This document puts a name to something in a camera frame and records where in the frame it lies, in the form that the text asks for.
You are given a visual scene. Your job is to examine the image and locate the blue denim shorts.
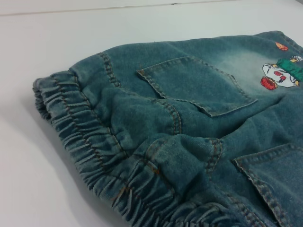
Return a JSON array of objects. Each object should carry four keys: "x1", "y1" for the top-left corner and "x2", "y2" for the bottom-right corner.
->
[{"x1": 32, "y1": 29, "x2": 303, "y2": 227}]

